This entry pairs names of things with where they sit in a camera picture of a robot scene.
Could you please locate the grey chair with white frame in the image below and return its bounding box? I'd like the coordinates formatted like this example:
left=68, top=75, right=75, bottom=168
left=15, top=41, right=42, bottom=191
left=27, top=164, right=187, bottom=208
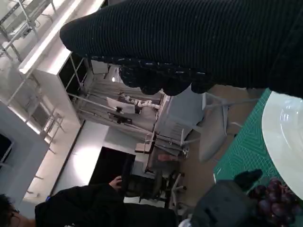
left=179, top=91, right=259, bottom=164

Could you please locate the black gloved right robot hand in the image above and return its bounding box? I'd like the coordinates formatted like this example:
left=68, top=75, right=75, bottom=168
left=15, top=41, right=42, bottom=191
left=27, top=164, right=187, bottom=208
left=59, top=0, right=303, bottom=100

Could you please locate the black office chair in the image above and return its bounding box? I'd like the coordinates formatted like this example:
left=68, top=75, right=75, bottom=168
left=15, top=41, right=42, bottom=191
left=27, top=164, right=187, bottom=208
left=123, top=169, right=188, bottom=211

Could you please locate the red toy grape bunch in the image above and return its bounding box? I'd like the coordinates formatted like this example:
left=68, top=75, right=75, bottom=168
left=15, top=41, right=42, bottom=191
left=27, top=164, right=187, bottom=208
left=248, top=178, right=303, bottom=227

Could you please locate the green cutting mat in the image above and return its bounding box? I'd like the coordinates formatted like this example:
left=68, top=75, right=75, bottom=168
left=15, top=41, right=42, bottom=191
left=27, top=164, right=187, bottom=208
left=212, top=88, right=303, bottom=198

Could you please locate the white shelving unit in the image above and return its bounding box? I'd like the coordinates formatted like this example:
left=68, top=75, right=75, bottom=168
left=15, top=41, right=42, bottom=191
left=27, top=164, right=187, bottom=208
left=7, top=50, right=92, bottom=153

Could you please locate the white cabinet with mesh door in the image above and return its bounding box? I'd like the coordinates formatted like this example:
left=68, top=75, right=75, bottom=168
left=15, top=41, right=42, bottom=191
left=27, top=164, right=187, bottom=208
left=155, top=94, right=205, bottom=148

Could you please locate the black screen panel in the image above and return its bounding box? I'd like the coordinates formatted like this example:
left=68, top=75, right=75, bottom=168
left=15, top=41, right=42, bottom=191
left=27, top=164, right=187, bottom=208
left=88, top=146, right=137, bottom=190

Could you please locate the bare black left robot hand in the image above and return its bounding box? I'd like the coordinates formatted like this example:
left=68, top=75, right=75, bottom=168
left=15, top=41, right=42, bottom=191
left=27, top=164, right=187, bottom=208
left=188, top=168, right=264, bottom=227

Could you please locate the white plate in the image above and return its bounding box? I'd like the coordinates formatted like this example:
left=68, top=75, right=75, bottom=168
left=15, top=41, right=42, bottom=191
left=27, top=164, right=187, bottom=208
left=261, top=91, right=303, bottom=197

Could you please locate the person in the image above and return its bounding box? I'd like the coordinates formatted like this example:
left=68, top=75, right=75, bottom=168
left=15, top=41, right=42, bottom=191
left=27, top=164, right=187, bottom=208
left=0, top=176, right=183, bottom=227

